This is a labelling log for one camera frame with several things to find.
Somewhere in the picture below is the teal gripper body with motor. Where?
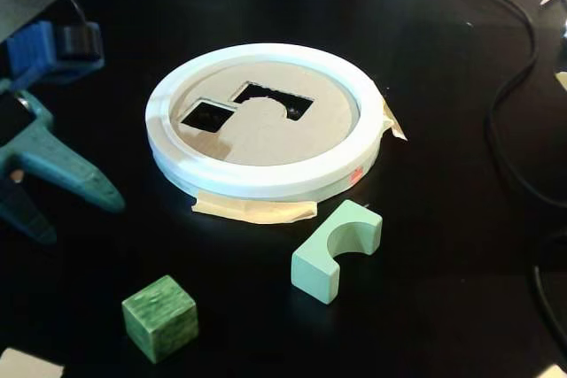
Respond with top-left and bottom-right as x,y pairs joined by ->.
0,81 -> 55,162

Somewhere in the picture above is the thin black camera cable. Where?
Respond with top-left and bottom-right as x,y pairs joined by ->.
0,0 -> 88,27

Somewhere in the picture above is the white paper corner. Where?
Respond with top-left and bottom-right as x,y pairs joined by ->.
538,363 -> 567,378

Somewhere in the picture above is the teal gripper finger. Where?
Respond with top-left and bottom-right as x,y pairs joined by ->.
11,138 -> 126,213
0,176 -> 58,244

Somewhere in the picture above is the beige object at table edge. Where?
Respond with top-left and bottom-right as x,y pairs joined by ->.
553,71 -> 567,103

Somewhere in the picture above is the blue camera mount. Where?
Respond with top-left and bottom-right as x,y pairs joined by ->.
0,19 -> 106,87

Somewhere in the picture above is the beige masking tape piece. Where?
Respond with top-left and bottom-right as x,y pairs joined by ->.
190,189 -> 319,225
380,98 -> 409,143

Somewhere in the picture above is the white paper sheet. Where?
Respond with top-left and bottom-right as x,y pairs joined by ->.
0,346 -> 66,378

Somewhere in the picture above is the light green arch block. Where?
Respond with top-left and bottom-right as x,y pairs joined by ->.
291,199 -> 384,307

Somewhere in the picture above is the long black cable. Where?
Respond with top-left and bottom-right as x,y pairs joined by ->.
229,0 -> 567,213

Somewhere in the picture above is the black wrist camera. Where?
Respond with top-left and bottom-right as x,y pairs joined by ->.
56,22 -> 104,61

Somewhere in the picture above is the white round sorter ring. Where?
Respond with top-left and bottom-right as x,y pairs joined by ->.
144,42 -> 384,201

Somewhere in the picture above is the dark green wooden cube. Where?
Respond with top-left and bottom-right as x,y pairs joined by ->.
121,274 -> 198,364

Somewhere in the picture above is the short black cable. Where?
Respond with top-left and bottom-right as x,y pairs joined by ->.
529,258 -> 567,352

